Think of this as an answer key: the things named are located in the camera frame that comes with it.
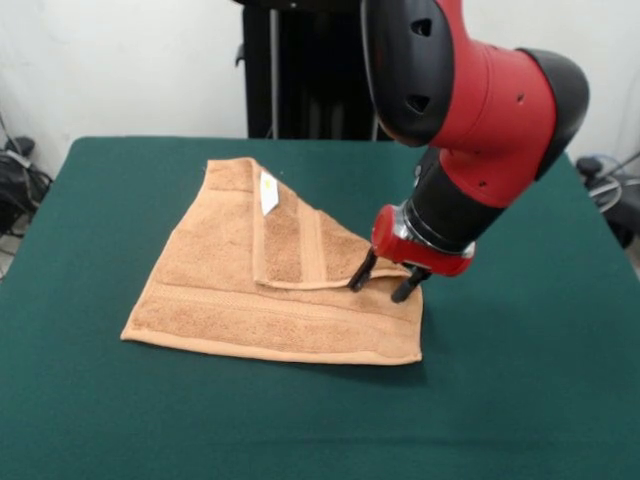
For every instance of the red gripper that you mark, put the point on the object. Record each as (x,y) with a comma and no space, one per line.
(395,245)

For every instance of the dark green table cloth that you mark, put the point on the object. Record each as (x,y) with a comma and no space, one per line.
(500,350)

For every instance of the tan terry towel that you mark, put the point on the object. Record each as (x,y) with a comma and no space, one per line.
(210,300)

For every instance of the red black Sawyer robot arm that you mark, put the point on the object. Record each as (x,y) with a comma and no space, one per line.
(475,125)

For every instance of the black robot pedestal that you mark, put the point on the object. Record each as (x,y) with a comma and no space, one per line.
(300,75)

